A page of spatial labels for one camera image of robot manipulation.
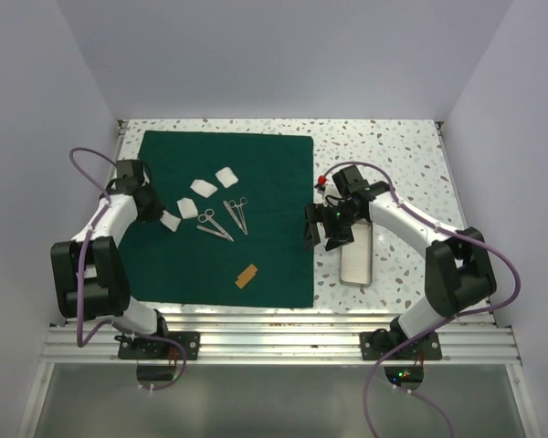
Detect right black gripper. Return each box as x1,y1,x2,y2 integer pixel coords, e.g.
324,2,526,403
302,202,364,251

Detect white gauze pad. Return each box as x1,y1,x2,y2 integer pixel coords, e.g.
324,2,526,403
216,167,238,188
190,179,217,199
176,197,198,220
160,210,181,233

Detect rectangular metal tray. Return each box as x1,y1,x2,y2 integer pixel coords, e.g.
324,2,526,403
339,222,374,287

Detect tan adhesive bandage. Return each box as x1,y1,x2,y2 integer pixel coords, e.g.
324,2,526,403
238,264,258,279
235,275,254,289

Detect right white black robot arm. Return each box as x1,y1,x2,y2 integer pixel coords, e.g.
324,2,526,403
303,162,497,359

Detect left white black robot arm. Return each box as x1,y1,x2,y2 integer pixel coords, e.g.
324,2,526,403
50,160,176,359

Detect silver surgical scissors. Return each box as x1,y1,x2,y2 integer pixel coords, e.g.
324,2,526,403
196,208,234,243

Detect silver surgical forceps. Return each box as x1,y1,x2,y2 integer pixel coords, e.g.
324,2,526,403
223,197,248,235

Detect dark green surgical cloth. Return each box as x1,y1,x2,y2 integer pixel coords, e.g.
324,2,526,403
120,131,314,308

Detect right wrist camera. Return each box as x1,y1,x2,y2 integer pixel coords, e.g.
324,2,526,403
314,175,342,203

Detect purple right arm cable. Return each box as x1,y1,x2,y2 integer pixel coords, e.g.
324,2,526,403
323,160,524,438

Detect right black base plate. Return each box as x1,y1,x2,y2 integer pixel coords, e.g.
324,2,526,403
359,328,443,361

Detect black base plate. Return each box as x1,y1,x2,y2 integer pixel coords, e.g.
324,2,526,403
114,331,201,360
359,328,443,361

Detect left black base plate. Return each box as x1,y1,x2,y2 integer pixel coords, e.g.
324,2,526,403
114,331,201,360

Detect aluminium rail frame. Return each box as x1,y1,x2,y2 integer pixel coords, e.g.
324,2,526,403
39,119,526,366

